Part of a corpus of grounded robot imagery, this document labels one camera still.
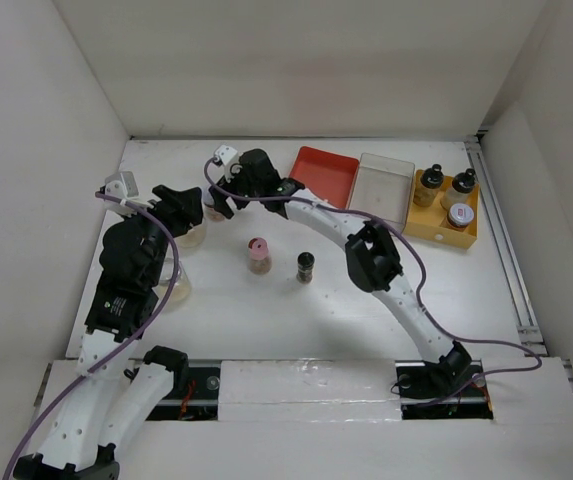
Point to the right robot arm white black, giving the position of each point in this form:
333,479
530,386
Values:
372,260

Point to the yellow plastic bin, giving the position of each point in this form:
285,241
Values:
430,223

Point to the red orange plastic bin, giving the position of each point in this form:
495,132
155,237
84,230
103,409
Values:
328,175

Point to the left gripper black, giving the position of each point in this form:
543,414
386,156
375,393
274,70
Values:
181,217

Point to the brown-spice bottle black pump cap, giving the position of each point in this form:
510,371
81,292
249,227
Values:
428,185

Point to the white-powder bottle black pump cap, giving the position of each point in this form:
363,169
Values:
460,188

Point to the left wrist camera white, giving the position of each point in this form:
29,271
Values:
117,190

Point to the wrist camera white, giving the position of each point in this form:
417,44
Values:
228,158
117,190

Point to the aluminium rail right side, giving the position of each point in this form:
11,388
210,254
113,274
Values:
527,323

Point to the dark sauce jar white lid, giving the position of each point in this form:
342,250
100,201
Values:
460,216

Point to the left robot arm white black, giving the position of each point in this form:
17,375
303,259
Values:
84,430

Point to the pink sauce jar white lid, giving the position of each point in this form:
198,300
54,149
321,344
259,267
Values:
209,208

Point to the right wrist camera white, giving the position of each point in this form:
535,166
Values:
228,158

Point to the glass jar under left gripper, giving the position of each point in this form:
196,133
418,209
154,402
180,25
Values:
193,237

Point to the pink cap spice bottle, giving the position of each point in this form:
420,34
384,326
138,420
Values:
259,258

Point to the clear plastic bin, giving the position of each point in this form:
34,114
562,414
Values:
383,187

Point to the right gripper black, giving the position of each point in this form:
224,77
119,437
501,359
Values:
229,186

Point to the small black pepper grinder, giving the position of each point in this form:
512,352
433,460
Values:
305,266

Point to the large glass jar metal lid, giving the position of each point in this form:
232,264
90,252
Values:
181,288

